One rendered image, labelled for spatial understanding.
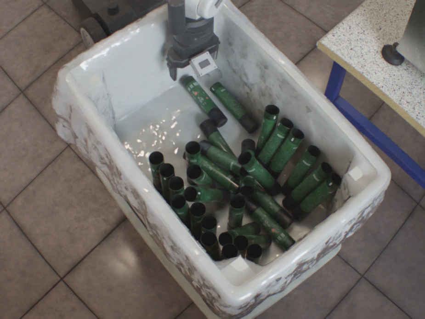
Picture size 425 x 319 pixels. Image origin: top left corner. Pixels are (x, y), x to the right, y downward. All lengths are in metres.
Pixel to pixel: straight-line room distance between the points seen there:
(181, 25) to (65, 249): 0.90
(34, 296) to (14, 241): 0.21
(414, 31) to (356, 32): 0.18
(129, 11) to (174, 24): 0.83
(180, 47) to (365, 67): 0.39
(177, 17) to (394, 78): 0.46
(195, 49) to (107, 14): 0.76
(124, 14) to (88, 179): 0.57
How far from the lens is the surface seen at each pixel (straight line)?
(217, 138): 1.32
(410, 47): 1.11
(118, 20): 1.92
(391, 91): 1.13
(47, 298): 1.75
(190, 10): 1.11
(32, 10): 2.37
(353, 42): 1.18
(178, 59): 1.25
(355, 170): 1.11
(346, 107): 1.47
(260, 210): 1.25
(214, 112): 1.35
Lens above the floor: 1.64
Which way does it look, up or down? 63 degrees down
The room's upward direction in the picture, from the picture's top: 4 degrees clockwise
